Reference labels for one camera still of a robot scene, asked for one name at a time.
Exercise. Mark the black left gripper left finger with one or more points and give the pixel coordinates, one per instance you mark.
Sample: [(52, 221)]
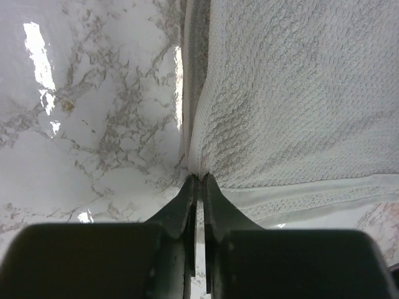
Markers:
[(151, 259)]

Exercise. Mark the grey terry towel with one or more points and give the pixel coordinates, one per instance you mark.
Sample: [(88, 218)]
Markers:
[(293, 105)]

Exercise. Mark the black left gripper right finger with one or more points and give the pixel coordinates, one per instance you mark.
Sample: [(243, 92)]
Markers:
[(244, 260)]

